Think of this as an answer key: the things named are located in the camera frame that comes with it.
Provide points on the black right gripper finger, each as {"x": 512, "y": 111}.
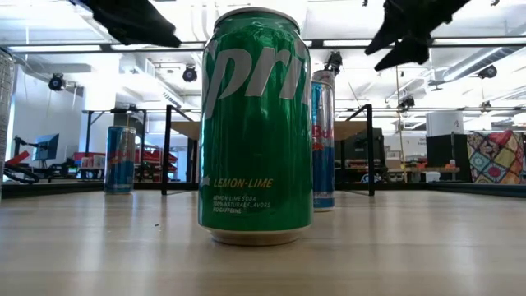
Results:
{"x": 388, "y": 33}
{"x": 413, "y": 53}

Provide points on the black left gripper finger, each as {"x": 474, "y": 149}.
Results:
{"x": 137, "y": 38}
{"x": 164, "y": 33}

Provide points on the blue silver Red Bull can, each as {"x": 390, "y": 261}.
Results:
{"x": 324, "y": 164}
{"x": 120, "y": 159}

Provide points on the green Sprite can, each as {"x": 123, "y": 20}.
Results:
{"x": 255, "y": 135}

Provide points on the wooden shelf black metal legs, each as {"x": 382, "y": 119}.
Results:
{"x": 166, "y": 156}

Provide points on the black ceiling spotlight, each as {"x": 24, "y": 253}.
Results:
{"x": 56, "y": 82}
{"x": 487, "y": 72}
{"x": 190, "y": 74}
{"x": 407, "y": 102}
{"x": 333, "y": 61}

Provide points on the long ceiling light bar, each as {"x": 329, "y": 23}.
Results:
{"x": 61, "y": 48}

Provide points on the white cylinder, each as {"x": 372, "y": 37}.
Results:
{"x": 444, "y": 123}

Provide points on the black cabinet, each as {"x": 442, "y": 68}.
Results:
{"x": 444, "y": 152}

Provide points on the black television screen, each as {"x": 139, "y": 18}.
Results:
{"x": 357, "y": 148}

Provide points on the black metal background table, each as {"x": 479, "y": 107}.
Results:
{"x": 87, "y": 135}

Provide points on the wooden background workbench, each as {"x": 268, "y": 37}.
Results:
{"x": 423, "y": 169}

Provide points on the red storage crates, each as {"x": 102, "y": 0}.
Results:
{"x": 156, "y": 156}

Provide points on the colourful patchwork quilt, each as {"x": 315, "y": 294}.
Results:
{"x": 495, "y": 158}

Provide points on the computer monitor on stand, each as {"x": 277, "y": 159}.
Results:
{"x": 46, "y": 147}

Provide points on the red background object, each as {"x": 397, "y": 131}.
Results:
{"x": 18, "y": 158}

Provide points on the silver ceiling duct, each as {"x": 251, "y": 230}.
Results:
{"x": 472, "y": 63}

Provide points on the black metal table frame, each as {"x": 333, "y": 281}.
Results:
{"x": 472, "y": 189}

